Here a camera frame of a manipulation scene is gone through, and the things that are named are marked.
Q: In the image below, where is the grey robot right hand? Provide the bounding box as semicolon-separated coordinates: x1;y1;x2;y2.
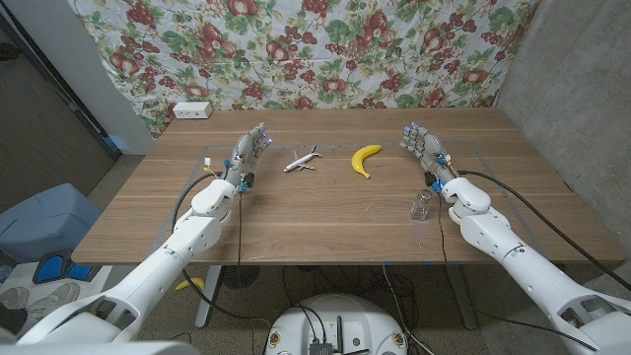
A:
399;121;458;186

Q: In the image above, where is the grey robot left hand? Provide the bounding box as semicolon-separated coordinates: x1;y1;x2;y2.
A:
224;121;274;187

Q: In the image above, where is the clear glass salt shaker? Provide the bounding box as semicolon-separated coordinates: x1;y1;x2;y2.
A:
410;188;434;222

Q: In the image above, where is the white toy airplane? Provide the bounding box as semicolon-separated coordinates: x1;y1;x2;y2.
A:
283;144;323;174

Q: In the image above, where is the yellow toy banana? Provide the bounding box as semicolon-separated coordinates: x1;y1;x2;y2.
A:
351;144;384;180

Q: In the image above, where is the white power outlet strip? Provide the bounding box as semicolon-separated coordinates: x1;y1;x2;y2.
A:
172;101;214;120

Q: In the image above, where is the floral fruit print backdrop cloth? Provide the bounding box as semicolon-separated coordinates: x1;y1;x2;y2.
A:
68;0;541;139

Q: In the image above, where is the round black floor fan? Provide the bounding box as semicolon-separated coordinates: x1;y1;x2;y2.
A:
220;264;261;291

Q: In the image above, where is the yellow object on floor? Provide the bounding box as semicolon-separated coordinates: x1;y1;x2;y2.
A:
175;276;206;292

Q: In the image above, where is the white table leg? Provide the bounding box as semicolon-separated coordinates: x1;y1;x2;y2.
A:
194;264;223;329

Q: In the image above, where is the grey table leg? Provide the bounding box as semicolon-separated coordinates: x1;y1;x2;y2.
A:
446;263;479;330

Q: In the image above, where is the white robot torso base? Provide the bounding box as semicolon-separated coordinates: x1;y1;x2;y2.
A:
264;293;409;355

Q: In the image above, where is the blue-grey plastic bin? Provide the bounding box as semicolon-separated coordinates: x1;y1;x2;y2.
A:
0;182;103;265

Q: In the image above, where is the blue and black foot pedal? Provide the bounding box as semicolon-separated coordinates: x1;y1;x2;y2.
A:
32;249;103;286

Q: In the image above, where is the white sneaker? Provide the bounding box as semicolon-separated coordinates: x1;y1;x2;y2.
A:
25;281;81;320

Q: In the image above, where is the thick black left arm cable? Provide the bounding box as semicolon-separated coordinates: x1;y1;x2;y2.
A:
171;171;272;329

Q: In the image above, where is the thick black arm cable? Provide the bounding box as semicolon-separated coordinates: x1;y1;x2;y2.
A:
456;170;631;292
171;171;272;329

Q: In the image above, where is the thin black left wrist cable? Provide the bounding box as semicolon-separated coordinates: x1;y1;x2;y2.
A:
236;189;245;292

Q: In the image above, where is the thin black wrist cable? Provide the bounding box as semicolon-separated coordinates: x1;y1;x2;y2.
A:
436;190;600;352
236;189;245;292

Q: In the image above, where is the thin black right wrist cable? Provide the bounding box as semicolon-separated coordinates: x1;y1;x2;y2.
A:
436;190;600;352

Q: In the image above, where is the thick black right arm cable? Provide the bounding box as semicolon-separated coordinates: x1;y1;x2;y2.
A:
456;170;631;292

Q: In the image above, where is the grey floor cable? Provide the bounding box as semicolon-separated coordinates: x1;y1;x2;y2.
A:
382;263;438;355

